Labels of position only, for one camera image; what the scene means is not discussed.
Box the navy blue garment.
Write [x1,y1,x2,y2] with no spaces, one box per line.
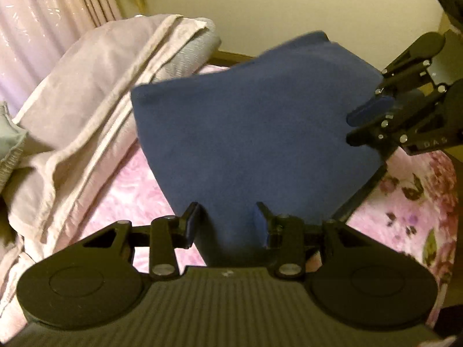
[130,31,389,266]

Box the wooden bed frame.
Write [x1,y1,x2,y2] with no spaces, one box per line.
[208,49,257,69]

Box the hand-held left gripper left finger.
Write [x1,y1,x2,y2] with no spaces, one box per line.
[83,202,201,279]

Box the grey ruffled pillow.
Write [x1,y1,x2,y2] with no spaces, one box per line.
[0,101,29,192]

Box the pink curtain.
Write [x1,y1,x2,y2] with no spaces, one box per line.
[0,0,145,105]

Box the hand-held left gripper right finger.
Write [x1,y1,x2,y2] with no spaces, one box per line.
[253,202,372,279]

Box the pink floral bedsheet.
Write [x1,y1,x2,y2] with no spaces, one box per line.
[78,63,458,311]

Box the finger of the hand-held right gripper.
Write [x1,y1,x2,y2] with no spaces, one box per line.
[345,87,453,149]
[374,32,447,107]

